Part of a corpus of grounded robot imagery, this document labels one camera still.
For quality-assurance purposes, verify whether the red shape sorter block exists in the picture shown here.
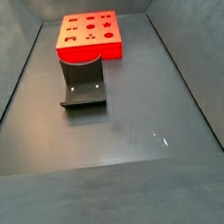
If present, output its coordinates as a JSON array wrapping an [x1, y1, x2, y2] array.
[[56, 10, 123, 63]]

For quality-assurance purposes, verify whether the black curved holder bracket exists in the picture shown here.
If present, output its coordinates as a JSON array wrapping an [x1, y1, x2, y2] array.
[[59, 56, 107, 109]]

